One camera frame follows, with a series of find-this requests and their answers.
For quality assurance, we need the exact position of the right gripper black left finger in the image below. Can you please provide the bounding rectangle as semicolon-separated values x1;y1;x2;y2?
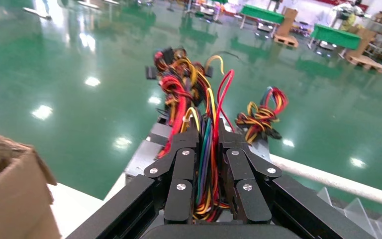
66;118;200;239

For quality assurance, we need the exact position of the green cloth covered table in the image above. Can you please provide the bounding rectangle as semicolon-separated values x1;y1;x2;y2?
310;23;362;51
239;3;286;31

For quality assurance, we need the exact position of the worn brown cardboard box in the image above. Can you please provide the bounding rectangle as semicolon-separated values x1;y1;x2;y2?
0;127;62;239

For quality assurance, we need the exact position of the cardboard stand on pallet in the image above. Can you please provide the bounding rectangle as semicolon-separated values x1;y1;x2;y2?
345;28;382;72
274;7;300;48

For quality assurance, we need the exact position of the person in yellow top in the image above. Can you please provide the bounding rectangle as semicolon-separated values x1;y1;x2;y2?
333;0;365;32

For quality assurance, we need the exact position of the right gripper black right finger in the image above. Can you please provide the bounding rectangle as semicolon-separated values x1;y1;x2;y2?
218;118;374;239

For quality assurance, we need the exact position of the clear acrylic divider tray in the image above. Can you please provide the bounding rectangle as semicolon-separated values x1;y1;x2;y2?
316;187;382;239

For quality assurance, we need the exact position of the cream rack pipe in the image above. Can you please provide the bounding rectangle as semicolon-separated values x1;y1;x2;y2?
270;154;382;210

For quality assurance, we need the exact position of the power supply with honeycomb grille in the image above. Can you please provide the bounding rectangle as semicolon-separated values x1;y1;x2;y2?
125;46;236;225

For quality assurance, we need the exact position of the power supply with coloured cables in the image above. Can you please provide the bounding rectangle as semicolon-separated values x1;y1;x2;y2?
235;86;289;162

